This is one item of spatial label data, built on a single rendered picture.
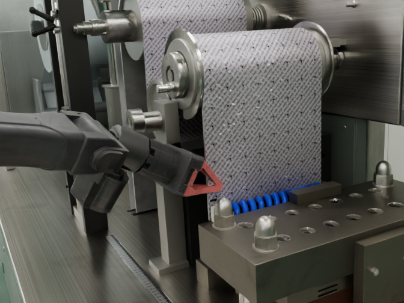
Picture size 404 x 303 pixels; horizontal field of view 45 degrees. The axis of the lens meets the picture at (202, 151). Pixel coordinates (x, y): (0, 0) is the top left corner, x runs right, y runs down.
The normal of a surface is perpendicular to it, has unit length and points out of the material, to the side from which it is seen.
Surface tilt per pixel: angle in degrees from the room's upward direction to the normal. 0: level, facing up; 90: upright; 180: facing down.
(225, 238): 0
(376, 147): 90
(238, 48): 55
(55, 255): 0
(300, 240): 0
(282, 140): 90
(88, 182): 75
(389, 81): 90
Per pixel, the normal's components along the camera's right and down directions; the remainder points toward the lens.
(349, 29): -0.89, 0.16
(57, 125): 0.46, -0.83
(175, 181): -0.80, -0.35
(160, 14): 0.43, -0.06
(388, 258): 0.46, 0.19
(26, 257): -0.06, -0.97
